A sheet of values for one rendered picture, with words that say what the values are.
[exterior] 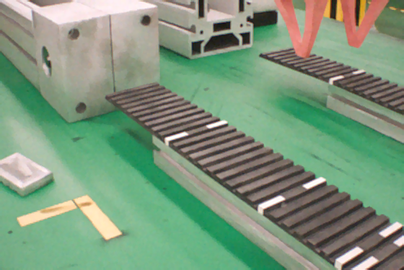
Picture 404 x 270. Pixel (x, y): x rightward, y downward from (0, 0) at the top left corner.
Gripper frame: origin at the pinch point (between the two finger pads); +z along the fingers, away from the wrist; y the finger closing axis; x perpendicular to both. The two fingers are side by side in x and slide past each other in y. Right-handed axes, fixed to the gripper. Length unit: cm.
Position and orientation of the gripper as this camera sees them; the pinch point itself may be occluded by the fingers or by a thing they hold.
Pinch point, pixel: (330, 43)
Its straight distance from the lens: 50.7
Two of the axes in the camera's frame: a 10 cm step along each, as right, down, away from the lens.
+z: 0.0, 9.0, 4.3
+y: -8.3, 2.4, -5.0
